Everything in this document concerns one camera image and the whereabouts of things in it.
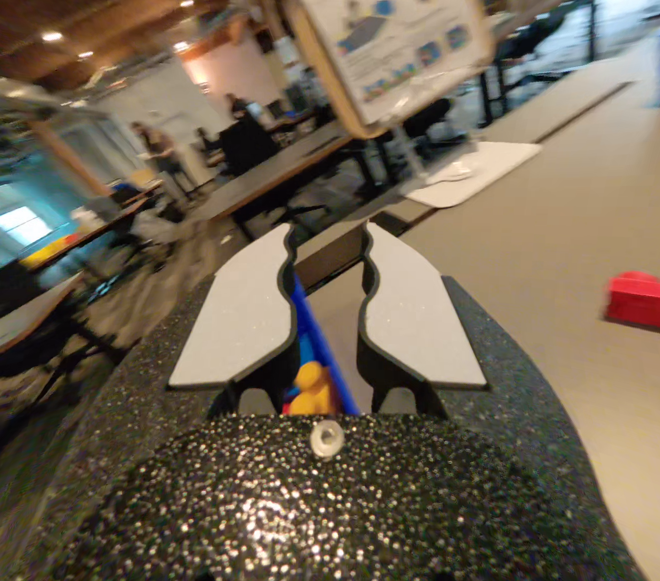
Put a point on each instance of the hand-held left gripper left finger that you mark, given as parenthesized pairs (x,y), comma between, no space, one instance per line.
(237,318)

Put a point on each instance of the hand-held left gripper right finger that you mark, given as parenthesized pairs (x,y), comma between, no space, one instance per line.
(417,318)

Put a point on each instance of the blue plastic bin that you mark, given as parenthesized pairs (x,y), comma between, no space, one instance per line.
(319,333)

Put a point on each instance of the yellow building block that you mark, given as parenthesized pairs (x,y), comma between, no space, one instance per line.
(309,390)

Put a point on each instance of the red building block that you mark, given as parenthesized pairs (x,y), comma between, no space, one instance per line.
(634,302)

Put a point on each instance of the black office chair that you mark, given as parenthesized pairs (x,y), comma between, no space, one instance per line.
(430,119)
(247,148)

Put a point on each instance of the yellow object on desk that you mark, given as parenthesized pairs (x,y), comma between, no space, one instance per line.
(46,251)

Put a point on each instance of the cardboard board with paper sheet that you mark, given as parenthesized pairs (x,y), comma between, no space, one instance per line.
(381,13)

